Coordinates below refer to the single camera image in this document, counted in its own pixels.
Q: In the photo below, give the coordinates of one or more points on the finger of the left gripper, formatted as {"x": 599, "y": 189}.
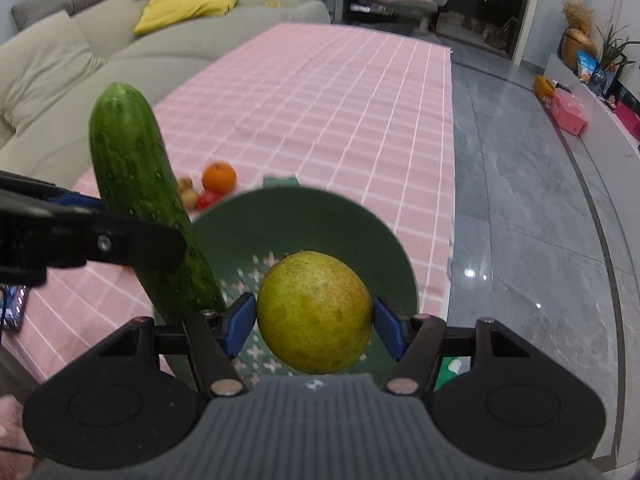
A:
{"x": 74, "y": 199}

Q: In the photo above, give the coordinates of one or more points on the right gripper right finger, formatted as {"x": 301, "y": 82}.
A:
{"x": 398, "y": 331}

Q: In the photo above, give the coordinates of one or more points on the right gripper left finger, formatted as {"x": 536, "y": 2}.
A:
{"x": 230, "y": 328}

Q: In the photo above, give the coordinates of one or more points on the green cucumber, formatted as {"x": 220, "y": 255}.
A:
{"x": 135, "y": 179}

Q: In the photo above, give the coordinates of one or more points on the yellow-green pear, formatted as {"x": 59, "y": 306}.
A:
{"x": 314, "y": 313}

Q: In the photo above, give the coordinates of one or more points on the green colander bowl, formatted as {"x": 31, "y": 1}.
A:
{"x": 242, "y": 237}

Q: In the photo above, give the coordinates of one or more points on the brown longan top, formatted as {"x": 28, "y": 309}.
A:
{"x": 184, "y": 183}

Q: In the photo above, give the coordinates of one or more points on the brown longan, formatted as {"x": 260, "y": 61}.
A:
{"x": 189, "y": 198}
{"x": 184, "y": 183}

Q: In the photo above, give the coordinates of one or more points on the small red tomato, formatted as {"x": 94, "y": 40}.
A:
{"x": 207, "y": 199}

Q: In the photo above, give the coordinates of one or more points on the orange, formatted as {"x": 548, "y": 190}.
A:
{"x": 219, "y": 178}

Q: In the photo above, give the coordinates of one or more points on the beige sofa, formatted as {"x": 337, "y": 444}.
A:
{"x": 54, "y": 147}

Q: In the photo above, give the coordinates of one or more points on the smartphone with lit screen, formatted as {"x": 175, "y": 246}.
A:
{"x": 13, "y": 307}

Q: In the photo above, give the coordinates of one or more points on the beige back cushion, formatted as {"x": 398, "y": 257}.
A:
{"x": 40, "y": 65}

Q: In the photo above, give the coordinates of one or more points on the yellow cushion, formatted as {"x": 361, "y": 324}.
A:
{"x": 158, "y": 14}

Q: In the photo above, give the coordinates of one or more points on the pink checked cloth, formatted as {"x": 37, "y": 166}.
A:
{"x": 359, "y": 113}

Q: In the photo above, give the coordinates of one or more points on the pink tissue box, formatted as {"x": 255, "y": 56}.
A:
{"x": 568, "y": 112}

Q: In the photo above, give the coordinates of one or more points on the white tv console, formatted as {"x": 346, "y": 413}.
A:
{"x": 612, "y": 148}

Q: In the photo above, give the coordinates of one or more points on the orange box on floor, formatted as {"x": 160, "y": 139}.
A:
{"x": 544, "y": 89}

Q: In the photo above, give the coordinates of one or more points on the magenta box on console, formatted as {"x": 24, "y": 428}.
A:
{"x": 629, "y": 118}

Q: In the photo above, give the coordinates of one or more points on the blue snack bag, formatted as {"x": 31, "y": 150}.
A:
{"x": 586, "y": 64}

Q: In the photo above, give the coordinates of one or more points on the golden vase dried flowers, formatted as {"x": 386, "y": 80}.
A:
{"x": 577, "y": 35}

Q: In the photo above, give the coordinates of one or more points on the green potted plant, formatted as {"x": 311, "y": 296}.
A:
{"x": 613, "y": 54}

